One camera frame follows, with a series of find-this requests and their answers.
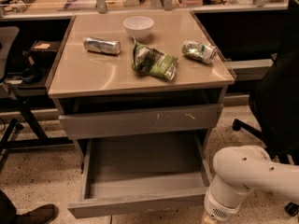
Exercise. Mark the black office chair right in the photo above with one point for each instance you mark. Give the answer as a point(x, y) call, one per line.
point(274, 102)

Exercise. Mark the white bowl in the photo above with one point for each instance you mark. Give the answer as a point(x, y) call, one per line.
point(138, 27)

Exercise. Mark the black box with label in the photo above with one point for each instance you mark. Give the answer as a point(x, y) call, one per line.
point(44, 52)

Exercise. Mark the silver can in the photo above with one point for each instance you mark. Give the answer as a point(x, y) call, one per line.
point(100, 45)

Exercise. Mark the grey drawer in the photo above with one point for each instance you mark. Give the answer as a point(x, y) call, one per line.
point(142, 173)
point(140, 121)

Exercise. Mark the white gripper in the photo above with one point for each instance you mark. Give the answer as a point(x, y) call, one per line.
point(217, 209)

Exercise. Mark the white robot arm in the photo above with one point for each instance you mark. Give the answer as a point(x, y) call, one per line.
point(238, 172)

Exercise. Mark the grey top drawer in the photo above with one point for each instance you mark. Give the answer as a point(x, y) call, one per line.
point(140, 121)

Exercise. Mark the green chip bag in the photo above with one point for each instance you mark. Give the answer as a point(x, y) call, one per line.
point(153, 62)

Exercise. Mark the grey drawer cabinet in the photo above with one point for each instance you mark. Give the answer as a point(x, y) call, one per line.
point(91, 82)

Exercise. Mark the brown shoe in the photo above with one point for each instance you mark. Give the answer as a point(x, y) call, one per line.
point(44, 214)

